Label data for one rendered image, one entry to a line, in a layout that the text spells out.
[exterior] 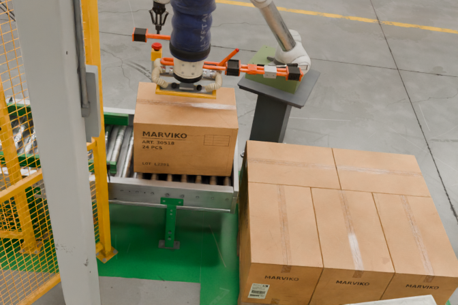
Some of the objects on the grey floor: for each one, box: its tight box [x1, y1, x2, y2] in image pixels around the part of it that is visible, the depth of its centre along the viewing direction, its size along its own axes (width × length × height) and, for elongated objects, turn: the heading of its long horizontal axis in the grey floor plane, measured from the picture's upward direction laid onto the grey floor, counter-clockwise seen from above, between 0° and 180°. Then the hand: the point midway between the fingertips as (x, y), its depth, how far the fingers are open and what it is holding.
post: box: [151, 48, 162, 83], centre depth 364 cm, size 7×7×100 cm
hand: (158, 30), depth 321 cm, fingers closed
